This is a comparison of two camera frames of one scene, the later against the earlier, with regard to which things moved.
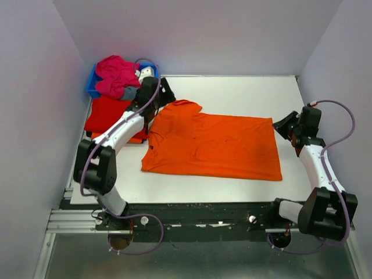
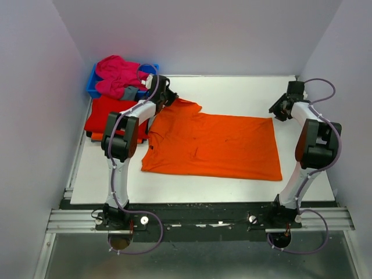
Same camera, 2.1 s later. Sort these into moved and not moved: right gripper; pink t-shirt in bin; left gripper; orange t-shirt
Moved: right gripper
Not moved: pink t-shirt in bin; orange t-shirt; left gripper
